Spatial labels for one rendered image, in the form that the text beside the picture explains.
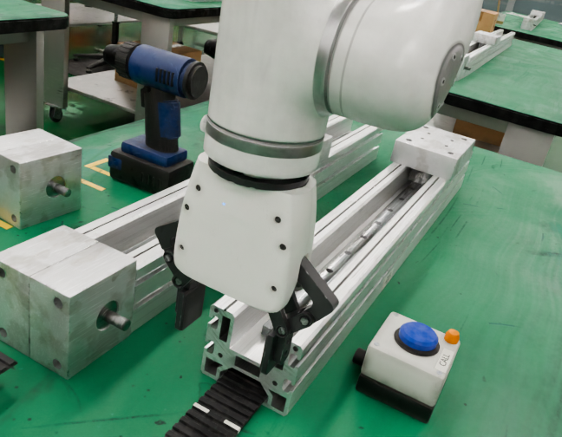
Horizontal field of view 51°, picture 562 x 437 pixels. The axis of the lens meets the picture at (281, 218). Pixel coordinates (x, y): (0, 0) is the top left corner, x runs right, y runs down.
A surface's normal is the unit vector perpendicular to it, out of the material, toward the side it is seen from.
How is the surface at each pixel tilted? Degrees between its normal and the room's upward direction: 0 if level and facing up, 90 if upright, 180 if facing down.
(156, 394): 0
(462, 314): 0
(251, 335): 0
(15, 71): 90
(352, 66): 87
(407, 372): 90
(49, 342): 90
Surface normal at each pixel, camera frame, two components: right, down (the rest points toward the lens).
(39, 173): 0.83, 0.37
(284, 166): 0.33, 0.47
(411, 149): -0.46, 0.32
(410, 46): -0.07, -0.08
